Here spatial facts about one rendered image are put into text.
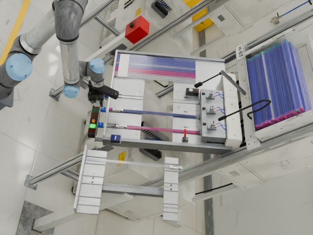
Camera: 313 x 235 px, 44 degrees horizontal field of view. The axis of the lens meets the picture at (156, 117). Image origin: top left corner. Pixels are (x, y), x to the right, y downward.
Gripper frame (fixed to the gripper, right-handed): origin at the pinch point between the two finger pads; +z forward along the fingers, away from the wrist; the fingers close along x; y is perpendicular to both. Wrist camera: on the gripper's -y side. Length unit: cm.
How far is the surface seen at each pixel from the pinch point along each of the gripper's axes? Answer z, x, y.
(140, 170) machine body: 36.9, 19.0, -24.5
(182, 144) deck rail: 1, 20, -46
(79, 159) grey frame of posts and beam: 18.6, 25.0, 10.5
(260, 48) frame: -20, -38, -90
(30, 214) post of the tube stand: 58, 44, 41
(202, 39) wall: 185, -276, -98
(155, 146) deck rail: 4.7, 21.0, -31.3
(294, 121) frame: -30, 22, -96
